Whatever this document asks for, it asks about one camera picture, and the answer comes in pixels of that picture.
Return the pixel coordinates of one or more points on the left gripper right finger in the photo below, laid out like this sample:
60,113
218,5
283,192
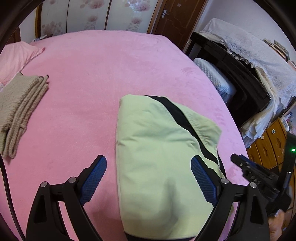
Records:
208,180

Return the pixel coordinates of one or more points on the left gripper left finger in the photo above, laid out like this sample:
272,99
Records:
89,178

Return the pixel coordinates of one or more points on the green and black hooded jacket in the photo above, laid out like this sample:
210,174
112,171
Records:
159,197

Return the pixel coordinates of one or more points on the person's right hand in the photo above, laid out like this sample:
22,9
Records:
275,225

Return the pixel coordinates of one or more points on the wooden drawer cabinet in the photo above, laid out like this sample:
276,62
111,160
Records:
268,150

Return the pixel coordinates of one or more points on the white covered piano stool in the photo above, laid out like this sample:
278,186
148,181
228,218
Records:
221,83

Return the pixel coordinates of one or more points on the black piano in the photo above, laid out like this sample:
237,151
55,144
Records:
251,97

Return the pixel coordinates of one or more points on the folded beige knit sweater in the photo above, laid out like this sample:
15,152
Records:
19,98

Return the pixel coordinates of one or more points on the pink bed sheet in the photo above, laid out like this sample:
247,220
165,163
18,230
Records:
76,120

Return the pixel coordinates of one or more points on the white lace cover cloth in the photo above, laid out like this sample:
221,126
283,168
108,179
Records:
258,53

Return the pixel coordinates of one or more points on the stack of books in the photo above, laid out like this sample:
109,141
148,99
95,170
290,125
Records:
281,50

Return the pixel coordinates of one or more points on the pink ruffled pillow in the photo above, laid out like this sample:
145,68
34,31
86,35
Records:
14,57

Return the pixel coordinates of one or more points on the brown wooden door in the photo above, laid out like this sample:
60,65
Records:
176,19

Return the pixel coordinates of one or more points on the floral sliding wardrobe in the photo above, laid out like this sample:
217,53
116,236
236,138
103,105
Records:
57,17

